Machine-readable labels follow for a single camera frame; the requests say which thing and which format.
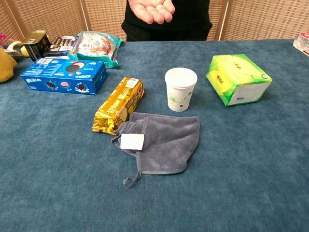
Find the blue Oreo cookie box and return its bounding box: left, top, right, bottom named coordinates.
left=20, top=57, right=108, bottom=96

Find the grey microfibre cloth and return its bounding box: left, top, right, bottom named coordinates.
left=111, top=112, right=201, bottom=189

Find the teal white snack bag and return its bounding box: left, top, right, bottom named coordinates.
left=67, top=31, right=125, bottom=69

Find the white paper cup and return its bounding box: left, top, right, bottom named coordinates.
left=164, top=67, right=198, bottom=112

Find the yellow plush toy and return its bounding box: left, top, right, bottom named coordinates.
left=0, top=46, right=17, bottom=82

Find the dark purple snack box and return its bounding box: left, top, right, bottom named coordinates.
left=44, top=35, right=79, bottom=58

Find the green tissue pack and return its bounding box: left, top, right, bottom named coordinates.
left=206, top=54, right=273, bottom=107

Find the woven rattan folding screen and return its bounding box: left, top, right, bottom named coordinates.
left=0, top=0, right=309, bottom=46

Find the white red carton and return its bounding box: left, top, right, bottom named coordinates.
left=293, top=31, right=309, bottom=55

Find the black gold tin can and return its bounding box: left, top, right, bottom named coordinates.
left=21, top=30, right=51, bottom=62

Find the gold foil biscuit pack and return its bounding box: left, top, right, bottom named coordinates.
left=92, top=76, right=145, bottom=136

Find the person in black clothes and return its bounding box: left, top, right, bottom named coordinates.
left=121, top=0, right=213, bottom=42

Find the blue velvet tablecloth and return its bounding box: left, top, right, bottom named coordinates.
left=0, top=39, right=309, bottom=232

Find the person's open bare hand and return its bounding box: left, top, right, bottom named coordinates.
left=130, top=0, right=176, bottom=25

